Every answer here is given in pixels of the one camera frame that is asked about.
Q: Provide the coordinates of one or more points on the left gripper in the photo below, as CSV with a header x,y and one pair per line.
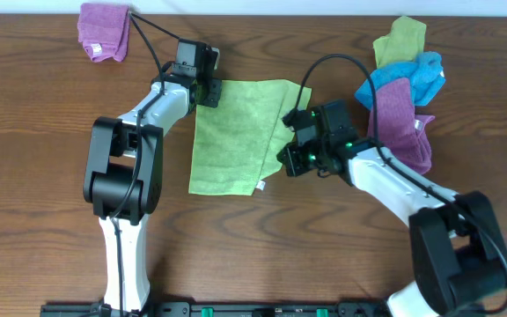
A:
x,y
211,92

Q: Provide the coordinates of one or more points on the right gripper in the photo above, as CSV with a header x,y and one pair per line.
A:
x,y
292,157

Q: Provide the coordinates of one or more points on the green microfiber cloth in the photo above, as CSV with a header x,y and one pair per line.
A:
x,y
236,143

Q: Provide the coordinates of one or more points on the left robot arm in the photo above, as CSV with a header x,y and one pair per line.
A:
x,y
123,176

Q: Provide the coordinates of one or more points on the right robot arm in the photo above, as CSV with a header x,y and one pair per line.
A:
x,y
459,257

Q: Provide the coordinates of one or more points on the purple cloth in pile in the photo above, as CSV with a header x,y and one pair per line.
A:
x,y
400,129

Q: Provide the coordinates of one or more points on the folded purple cloth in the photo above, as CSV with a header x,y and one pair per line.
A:
x,y
103,31

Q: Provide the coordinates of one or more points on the blue cloth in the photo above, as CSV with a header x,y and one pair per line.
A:
x,y
425,75

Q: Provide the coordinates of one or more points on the green cloth in pile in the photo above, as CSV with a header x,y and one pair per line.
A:
x,y
403,44

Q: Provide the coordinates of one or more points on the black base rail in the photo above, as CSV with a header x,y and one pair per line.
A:
x,y
185,309

